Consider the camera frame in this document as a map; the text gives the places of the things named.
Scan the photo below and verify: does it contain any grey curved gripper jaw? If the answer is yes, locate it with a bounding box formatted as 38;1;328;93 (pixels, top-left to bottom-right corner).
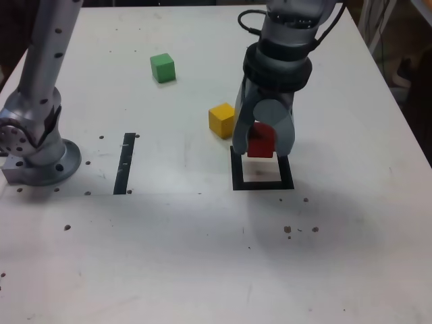
253;97;297;158
232;79;261;156

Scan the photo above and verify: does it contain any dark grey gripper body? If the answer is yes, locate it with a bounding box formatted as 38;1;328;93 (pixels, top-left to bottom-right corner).
248;80;295;109

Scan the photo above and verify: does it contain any yellow cube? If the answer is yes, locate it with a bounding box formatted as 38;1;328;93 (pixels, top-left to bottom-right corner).
208;103;236;140

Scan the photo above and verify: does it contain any red cube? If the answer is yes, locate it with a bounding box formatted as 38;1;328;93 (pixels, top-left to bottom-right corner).
247;122;278;159

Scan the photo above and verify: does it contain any green cube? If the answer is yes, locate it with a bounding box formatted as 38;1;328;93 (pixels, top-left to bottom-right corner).
149;53;176;84

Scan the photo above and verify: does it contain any black tape square outline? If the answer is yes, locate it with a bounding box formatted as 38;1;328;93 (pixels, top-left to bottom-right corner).
229;144;295;192

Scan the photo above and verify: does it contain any black tape strip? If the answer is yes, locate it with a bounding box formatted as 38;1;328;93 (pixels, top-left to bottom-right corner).
113;132;136;196

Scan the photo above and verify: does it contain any dark shoe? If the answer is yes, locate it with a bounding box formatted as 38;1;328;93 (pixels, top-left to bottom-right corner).
392;57;413;87

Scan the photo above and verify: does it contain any dark bulky object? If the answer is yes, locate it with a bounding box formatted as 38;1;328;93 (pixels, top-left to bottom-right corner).
403;47;432;159

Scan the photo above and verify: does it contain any white metal frame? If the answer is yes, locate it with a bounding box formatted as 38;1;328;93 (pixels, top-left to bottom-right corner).
357;0;399;57

